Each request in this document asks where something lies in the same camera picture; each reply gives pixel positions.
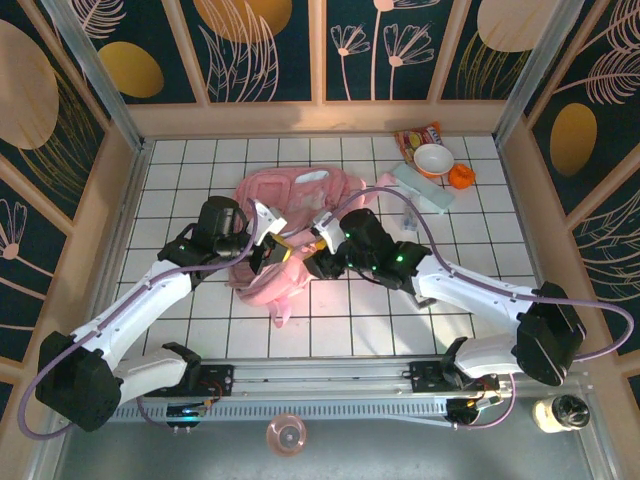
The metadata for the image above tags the pale green pencil case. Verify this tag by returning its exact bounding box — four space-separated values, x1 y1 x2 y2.
390 163 457 217

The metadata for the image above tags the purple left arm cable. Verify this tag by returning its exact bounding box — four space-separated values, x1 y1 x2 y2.
18 197 262 441

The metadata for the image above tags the pink round plastic cup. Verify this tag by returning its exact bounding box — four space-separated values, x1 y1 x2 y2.
265 413 308 457

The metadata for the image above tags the perforated grey cable tray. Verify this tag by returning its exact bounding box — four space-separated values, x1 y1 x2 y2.
69 401 454 427

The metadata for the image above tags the colourful snack packet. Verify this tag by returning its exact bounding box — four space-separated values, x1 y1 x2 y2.
393 121 444 164

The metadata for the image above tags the orange and white bowl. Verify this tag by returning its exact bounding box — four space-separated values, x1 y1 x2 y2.
412 143 456 179

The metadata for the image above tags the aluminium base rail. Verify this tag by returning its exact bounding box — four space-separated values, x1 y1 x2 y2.
142 355 592 402

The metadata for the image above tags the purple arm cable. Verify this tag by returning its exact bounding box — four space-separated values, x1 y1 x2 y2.
327 184 633 432
18 197 262 441

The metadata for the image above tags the aluminium frame post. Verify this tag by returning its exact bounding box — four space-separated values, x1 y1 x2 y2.
40 0 147 154
491 0 587 145

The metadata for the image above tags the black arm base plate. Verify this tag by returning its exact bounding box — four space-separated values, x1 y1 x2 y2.
408 359 501 397
143 363 236 399

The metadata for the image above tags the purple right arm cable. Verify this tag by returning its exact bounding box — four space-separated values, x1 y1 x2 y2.
327 184 633 432

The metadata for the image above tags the pink backpack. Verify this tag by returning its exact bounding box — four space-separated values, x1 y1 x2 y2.
228 167 401 329

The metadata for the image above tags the orange toy fruit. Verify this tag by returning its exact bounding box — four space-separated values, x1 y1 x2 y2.
447 163 477 191

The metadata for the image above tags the white bottle with black cap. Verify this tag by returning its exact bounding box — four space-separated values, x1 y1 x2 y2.
531 394 592 434

